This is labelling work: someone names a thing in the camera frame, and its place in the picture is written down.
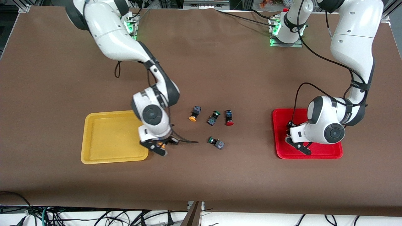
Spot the long black table cable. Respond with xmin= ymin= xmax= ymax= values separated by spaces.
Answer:
xmin=215 ymin=9 xmax=274 ymax=25

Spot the thick black looping floor cable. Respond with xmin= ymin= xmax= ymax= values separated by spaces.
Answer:
xmin=0 ymin=191 xmax=33 ymax=214

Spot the green cable under table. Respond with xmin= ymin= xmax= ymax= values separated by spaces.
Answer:
xmin=41 ymin=206 xmax=51 ymax=226

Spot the red plastic tray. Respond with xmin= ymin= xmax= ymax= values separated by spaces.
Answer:
xmin=272 ymin=108 xmax=343 ymax=160

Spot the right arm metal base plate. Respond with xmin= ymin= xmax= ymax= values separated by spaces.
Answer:
xmin=124 ymin=12 xmax=139 ymax=40

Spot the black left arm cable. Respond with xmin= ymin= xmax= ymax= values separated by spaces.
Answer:
xmin=286 ymin=0 xmax=370 ymax=134

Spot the metal table leg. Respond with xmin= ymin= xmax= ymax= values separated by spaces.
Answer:
xmin=180 ymin=201 xmax=202 ymax=226

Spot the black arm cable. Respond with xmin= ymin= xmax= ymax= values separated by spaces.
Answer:
xmin=286 ymin=0 xmax=370 ymax=134
xmin=114 ymin=61 xmax=199 ymax=145

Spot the short black table cable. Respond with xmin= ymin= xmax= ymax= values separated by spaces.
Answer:
xmin=249 ymin=9 xmax=275 ymax=20

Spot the grey metal box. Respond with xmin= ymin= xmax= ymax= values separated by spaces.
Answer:
xmin=183 ymin=0 xmax=230 ymax=10

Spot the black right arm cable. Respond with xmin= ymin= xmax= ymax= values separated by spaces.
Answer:
xmin=114 ymin=61 xmax=199 ymax=145

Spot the yellow plastic tray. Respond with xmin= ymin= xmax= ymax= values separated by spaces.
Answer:
xmin=81 ymin=110 xmax=149 ymax=165

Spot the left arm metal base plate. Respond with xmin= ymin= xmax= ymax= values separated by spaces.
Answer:
xmin=269 ymin=16 xmax=304 ymax=48

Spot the green push button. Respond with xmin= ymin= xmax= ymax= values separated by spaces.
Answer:
xmin=208 ymin=137 xmax=225 ymax=150
xmin=207 ymin=110 xmax=221 ymax=126

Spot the brown table cover sheet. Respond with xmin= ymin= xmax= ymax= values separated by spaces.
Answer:
xmin=0 ymin=6 xmax=402 ymax=217

